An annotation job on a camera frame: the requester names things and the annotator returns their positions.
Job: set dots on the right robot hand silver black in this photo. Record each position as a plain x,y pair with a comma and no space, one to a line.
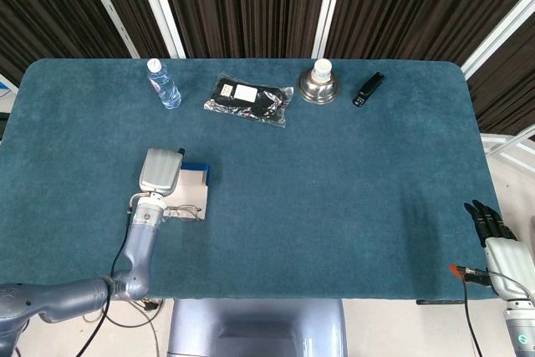
510,265

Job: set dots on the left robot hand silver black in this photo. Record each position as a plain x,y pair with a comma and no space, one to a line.
161,171

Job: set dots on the blue rectangular box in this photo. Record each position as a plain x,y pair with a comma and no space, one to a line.
192,194

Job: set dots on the thin-framed eyeglasses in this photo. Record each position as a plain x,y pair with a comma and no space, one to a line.
184,207

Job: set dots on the right robot arm grey-blue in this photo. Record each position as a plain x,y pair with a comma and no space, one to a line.
520,329

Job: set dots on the clear plastic water bottle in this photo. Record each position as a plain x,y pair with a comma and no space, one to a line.
165,85

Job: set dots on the plastic bag with black cloth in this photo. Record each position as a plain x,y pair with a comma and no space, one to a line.
251,100

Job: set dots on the yellow black power plug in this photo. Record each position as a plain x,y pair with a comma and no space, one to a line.
150,303

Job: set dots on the teal table cloth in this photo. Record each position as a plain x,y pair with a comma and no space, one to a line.
292,190

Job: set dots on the stainless steel bowl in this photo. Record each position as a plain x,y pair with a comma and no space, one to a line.
319,91

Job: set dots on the grey-blue robot torso base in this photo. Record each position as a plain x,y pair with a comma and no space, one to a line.
257,327

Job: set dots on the small white plastic bottle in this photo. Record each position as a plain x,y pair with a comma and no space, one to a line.
322,69

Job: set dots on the black stapler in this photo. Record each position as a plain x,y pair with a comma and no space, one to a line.
368,89

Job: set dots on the white metal stand base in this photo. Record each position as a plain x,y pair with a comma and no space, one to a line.
507,146

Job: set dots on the white metal stand pole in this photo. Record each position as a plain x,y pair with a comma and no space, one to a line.
161,8
499,33
328,8
108,8

